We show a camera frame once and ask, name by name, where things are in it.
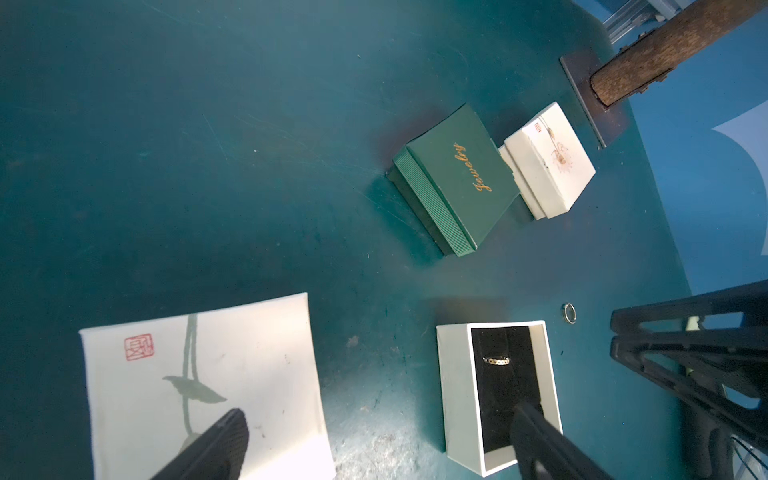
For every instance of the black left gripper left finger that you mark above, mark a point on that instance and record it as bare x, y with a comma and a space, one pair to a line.
218, 453

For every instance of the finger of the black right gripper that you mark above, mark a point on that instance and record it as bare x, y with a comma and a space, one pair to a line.
749, 300
724, 376

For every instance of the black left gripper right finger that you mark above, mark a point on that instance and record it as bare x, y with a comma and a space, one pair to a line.
544, 453

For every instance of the white lift-off lid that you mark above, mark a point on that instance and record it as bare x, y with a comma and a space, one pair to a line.
155, 386

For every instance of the white box base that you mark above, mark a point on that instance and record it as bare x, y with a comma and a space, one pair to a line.
486, 370

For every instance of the cream flower print box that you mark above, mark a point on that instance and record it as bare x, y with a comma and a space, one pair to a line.
550, 166

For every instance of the green jewelry box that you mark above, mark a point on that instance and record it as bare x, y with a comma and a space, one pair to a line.
455, 180

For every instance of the brown tree trunk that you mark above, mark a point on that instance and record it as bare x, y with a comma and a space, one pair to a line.
652, 57

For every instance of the aluminium right frame post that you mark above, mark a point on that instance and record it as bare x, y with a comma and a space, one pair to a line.
634, 14

